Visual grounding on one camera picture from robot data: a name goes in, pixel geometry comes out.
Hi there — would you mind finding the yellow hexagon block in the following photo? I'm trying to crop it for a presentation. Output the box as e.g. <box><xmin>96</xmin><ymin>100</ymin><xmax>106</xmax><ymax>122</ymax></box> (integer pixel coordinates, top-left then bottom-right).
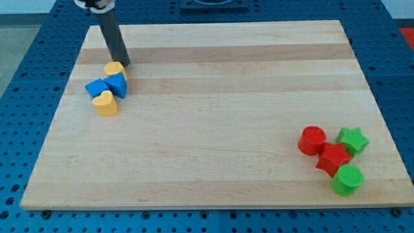
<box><xmin>103</xmin><ymin>61</ymin><xmax>128</xmax><ymax>81</ymax></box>

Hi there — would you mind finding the blue triangle block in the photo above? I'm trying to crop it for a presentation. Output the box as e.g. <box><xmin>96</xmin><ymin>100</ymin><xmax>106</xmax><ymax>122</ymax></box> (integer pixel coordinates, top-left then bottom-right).
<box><xmin>103</xmin><ymin>72</ymin><xmax>127</xmax><ymax>99</ymax></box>

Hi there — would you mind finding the yellow heart block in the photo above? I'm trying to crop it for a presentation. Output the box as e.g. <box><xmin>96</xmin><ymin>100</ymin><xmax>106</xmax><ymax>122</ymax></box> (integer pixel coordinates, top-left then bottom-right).
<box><xmin>93</xmin><ymin>90</ymin><xmax>118</xmax><ymax>117</ymax></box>

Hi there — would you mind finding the red cylinder block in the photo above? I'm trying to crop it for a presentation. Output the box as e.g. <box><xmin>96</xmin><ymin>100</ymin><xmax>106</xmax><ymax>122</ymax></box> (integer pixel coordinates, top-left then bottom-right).
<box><xmin>298</xmin><ymin>126</ymin><xmax>327</xmax><ymax>156</ymax></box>

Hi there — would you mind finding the blue cube block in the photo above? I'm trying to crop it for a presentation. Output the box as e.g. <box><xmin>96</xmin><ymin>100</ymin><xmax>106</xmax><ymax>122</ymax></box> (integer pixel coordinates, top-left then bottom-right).
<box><xmin>85</xmin><ymin>79</ymin><xmax>109</xmax><ymax>98</ymax></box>

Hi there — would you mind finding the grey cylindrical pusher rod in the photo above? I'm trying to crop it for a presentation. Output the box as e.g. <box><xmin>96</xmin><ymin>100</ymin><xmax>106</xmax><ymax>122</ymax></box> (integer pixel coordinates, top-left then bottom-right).
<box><xmin>96</xmin><ymin>10</ymin><xmax>130</xmax><ymax>67</ymax></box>

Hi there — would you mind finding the red star block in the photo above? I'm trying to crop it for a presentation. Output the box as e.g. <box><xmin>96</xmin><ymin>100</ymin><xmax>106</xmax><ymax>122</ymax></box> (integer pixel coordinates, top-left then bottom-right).
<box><xmin>316</xmin><ymin>142</ymin><xmax>352</xmax><ymax>177</ymax></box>

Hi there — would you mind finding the green star block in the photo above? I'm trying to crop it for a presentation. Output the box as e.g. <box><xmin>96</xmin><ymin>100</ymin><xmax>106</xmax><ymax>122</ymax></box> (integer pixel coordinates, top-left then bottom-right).
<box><xmin>336</xmin><ymin>128</ymin><xmax>370</xmax><ymax>157</ymax></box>

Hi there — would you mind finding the white robot tool flange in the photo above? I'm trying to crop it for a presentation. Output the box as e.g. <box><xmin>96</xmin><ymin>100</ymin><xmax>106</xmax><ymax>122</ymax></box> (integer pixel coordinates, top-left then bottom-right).
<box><xmin>74</xmin><ymin>0</ymin><xmax>116</xmax><ymax>14</ymax></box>

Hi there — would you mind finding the green cylinder block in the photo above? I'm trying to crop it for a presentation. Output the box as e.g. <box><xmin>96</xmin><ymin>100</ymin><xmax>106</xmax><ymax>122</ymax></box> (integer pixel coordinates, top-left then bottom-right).
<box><xmin>331</xmin><ymin>164</ymin><xmax>364</xmax><ymax>197</ymax></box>

